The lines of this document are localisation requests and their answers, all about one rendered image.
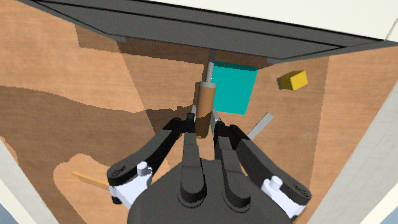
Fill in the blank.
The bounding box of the teal square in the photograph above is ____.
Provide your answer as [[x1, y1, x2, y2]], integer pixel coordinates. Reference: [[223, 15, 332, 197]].
[[211, 61, 259, 115]]

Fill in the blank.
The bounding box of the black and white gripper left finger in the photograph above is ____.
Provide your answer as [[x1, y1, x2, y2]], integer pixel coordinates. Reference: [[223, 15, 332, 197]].
[[106, 105, 204, 210]]

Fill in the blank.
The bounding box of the steel hook with wooden handle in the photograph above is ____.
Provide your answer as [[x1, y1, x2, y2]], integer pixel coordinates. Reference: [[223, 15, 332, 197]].
[[195, 49, 217, 139]]

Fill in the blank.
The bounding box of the grey flat bar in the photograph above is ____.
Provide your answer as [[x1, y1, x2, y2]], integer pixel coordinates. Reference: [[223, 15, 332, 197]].
[[247, 113, 274, 140]]

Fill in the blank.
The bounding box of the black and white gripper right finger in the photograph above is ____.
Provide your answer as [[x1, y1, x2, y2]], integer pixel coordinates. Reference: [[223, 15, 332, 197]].
[[210, 108, 312, 221]]

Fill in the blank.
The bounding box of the small white cabinet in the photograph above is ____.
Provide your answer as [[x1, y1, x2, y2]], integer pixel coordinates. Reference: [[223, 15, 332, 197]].
[[16, 0, 398, 64]]

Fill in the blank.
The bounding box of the yellow cube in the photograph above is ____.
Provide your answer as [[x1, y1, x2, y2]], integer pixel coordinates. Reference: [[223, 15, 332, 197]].
[[280, 70, 308, 90]]

